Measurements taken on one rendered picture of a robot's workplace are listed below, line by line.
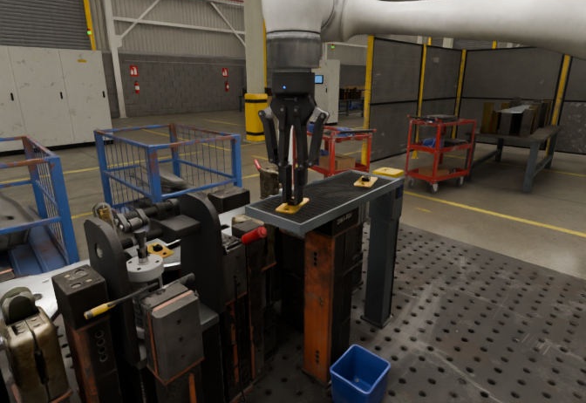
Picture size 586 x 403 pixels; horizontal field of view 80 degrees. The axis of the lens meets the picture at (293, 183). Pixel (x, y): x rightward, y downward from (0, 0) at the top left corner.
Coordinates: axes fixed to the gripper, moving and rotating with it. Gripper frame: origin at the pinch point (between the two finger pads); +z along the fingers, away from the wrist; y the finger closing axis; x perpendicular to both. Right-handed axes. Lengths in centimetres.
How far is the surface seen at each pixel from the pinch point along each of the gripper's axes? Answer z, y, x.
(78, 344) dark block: 16.9, 19.2, 32.0
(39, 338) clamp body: 14.3, 21.7, 35.3
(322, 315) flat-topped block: 31.1, -4.9, -5.3
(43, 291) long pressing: 20, 43, 23
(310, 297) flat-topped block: 27.9, -1.8, -6.3
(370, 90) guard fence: -5, 76, -470
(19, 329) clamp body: 13.4, 24.7, 35.8
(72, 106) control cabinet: 36, 688, -449
